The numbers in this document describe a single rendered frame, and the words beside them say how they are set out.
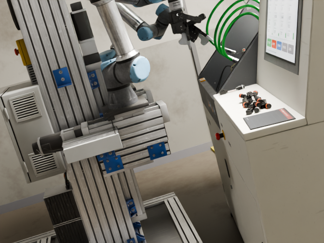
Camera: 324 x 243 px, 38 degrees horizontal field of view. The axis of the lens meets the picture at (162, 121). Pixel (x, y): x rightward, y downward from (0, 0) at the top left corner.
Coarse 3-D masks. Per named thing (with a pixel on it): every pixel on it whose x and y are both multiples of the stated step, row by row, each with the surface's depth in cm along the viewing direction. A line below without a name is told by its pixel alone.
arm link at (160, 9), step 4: (160, 4) 259; (164, 4) 260; (160, 8) 258; (164, 8) 258; (168, 8) 258; (156, 12) 259; (160, 12) 258; (164, 12) 257; (168, 12) 257; (160, 16) 260; (164, 16) 258; (168, 16) 257; (160, 20) 260; (164, 20) 259; (168, 20) 258; (168, 24) 263
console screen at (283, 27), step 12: (276, 0) 190; (288, 0) 175; (300, 0) 162; (276, 12) 191; (288, 12) 175; (300, 12) 162; (276, 24) 191; (288, 24) 175; (300, 24) 163; (276, 36) 191; (288, 36) 176; (300, 36) 164; (264, 48) 211; (276, 48) 192; (288, 48) 176; (276, 60) 192; (288, 60) 176
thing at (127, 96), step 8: (112, 88) 226; (120, 88) 225; (128, 88) 228; (112, 96) 227; (120, 96) 225; (128, 96) 226; (136, 96) 231; (112, 104) 227; (120, 104) 225; (128, 104) 226
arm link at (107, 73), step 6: (108, 60) 222; (114, 60) 222; (102, 66) 224; (108, 66) 222; (114, 66) 220; (102, 72) 227; (108, 72) 223; (114, 72) 220; (108, 78) 224; (114, 78) 222; (108, 84) 226; (114, 84) 225; (120, 84) 225
